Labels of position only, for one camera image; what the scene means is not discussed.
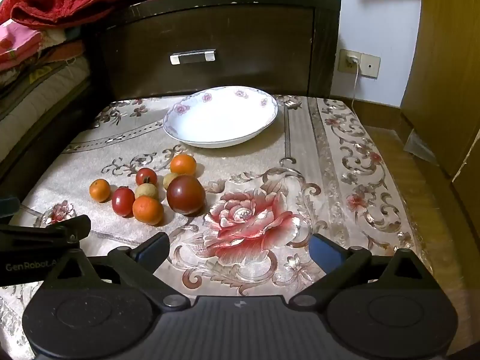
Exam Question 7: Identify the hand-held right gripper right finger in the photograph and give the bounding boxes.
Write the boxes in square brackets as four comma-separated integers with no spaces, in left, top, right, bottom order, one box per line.
[289,233,441,308]

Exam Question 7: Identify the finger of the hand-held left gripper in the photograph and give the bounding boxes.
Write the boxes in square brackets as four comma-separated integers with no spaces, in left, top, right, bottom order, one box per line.
[0,215,91,250]
[0,195,20,219]

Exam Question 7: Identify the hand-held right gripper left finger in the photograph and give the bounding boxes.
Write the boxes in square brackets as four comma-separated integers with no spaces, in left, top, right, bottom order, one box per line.
[43,232,192,310]

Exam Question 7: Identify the small orange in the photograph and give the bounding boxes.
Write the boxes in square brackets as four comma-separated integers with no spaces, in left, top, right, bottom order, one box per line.
[89,179,112,203]
[132,196,164,226]
[170,154,197,176]

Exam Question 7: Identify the red cherry tomato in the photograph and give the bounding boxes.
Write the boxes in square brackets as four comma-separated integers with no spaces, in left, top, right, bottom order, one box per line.
[111,186,136,218]
[135,167,158,186]

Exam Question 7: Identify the large dark red tomato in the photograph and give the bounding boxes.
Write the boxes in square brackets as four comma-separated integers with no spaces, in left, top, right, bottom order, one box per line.
[166,175,206,216]

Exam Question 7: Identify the white floral plate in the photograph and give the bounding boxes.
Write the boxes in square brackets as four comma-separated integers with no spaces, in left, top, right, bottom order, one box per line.
[162,86,279,149]

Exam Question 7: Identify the floral tablecloth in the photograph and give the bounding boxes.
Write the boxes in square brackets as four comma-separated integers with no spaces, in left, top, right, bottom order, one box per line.
[0,95,433,360]

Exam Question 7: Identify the stacked bedding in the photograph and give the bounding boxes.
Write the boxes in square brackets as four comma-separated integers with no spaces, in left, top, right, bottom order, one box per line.
[0,35,91,160]

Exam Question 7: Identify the clear plastic bag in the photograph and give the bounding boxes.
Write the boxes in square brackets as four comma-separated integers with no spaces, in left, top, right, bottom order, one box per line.
[405,127,440,163]

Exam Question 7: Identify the pink printed cloth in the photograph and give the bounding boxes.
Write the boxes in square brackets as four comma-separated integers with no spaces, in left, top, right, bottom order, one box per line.
[0,20,43,72]

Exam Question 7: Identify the dark wooden nightstand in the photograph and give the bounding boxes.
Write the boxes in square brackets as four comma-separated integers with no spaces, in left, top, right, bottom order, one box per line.
[88,0,343,102]

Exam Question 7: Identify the white cable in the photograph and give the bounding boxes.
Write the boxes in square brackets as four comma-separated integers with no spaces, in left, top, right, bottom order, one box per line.
[350,67,359,112]

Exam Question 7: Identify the beige wall socket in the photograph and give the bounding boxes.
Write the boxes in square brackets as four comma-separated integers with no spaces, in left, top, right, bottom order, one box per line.
[338,49,381,79]

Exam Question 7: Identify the silver drawer handle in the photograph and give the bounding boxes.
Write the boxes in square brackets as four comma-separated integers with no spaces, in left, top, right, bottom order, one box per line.
[169,49,217,65]

